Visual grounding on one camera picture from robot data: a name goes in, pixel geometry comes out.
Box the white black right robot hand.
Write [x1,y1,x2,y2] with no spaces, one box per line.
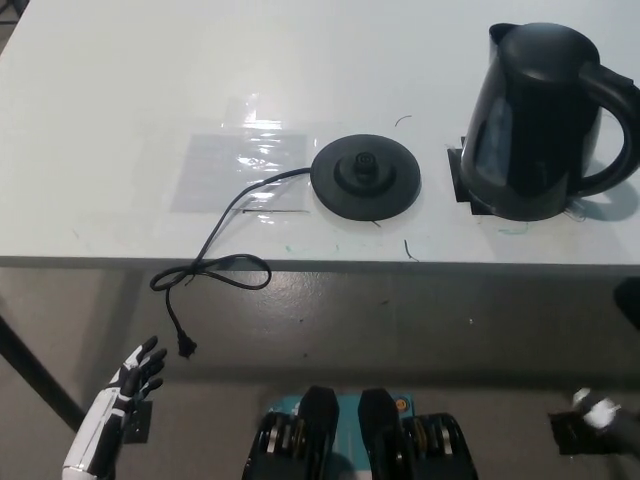
[569,386,640,452]

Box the black tape patch on desk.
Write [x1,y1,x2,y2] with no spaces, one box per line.
[444,135,501,217]

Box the dark object at floor edge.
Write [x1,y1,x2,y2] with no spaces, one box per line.
[613,276,640,322]

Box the large black floor tape square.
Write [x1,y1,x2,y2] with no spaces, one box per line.
[548,408,624,457]

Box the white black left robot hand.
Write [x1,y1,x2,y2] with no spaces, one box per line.
[60,335,169,477]

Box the black round kettle base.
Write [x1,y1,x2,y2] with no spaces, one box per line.
[309,133,422,221]

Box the small black floor tape square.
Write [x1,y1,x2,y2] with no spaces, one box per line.
[122,399,154,444]

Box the black power cord with plug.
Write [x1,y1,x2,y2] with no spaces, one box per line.
[150,166,315,362]

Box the grey transparent plastic sheet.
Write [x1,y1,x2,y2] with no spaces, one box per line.
[172,131,312,216]

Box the black electric kettle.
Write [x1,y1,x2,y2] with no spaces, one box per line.
[458,22,640,222]

